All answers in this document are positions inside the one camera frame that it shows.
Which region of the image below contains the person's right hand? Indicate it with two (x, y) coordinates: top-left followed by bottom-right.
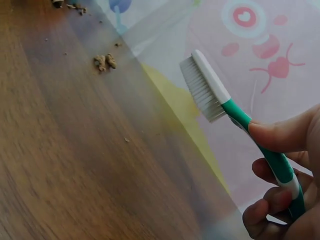
(242, 103), (320, 240)

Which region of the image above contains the green and white toothbrush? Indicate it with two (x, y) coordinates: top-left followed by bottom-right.
(179, 49), (307, 221)

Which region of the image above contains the brown crumb lump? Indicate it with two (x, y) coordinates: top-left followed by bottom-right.
(93, 55), (107, 74)
(105, 52), (118, 71)

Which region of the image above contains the pile of brown crumbs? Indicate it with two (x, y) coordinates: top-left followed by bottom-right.
(51, 0), (88, 16)

